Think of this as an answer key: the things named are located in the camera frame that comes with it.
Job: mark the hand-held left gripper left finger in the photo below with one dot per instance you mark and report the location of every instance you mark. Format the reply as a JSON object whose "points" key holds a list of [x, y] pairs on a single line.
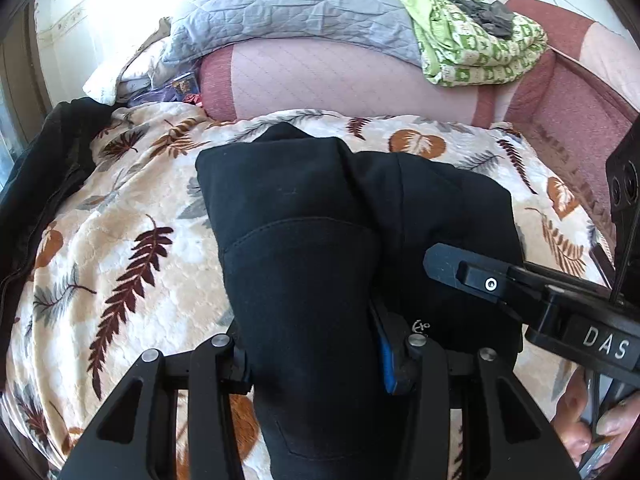
{"points": [[240, 375]]}

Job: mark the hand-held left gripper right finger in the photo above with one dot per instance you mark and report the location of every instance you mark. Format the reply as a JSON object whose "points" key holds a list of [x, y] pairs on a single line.
{"points": [[386, 365]]}

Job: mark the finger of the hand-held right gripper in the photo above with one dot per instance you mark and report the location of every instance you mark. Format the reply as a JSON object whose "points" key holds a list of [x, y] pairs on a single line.
{"points": [[450, 267]]}

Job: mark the black pants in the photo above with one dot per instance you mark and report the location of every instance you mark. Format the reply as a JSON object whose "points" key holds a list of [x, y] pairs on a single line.
{"points": [[300, 240]]}

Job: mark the person's right hand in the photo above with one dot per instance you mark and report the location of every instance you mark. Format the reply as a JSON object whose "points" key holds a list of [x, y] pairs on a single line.
{"points": [[572, 415]]}

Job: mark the green patterned folded cloth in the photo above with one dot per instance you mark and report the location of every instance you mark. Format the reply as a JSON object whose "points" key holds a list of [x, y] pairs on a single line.
{"points": [[470, 60]]}

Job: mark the leaf print fleece blanket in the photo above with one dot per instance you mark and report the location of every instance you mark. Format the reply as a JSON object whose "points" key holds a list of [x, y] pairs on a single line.
{"points": [[125, 200]]}

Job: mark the pink quilted mattress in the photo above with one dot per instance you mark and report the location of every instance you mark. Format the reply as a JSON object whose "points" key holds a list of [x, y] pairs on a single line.
{"points": [[325, 80]]}

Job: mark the dark grey crumpled cloth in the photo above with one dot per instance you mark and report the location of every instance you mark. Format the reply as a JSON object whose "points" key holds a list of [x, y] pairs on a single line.
{"points": [[480, 7]]}

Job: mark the black jacket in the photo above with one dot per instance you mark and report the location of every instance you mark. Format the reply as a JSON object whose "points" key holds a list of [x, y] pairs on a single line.
{"points": [[45, 175]]}

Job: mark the colourful small packet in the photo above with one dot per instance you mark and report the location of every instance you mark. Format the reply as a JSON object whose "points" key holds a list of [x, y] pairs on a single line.
{"points": [[186, 87]]}

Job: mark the grey quilted blanket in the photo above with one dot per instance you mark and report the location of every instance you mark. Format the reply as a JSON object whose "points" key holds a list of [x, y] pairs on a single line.
{"points": [[290, 5]]}

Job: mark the white pillow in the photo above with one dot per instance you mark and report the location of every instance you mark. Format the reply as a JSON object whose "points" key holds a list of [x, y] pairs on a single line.
{"points": [[130, 70]]}

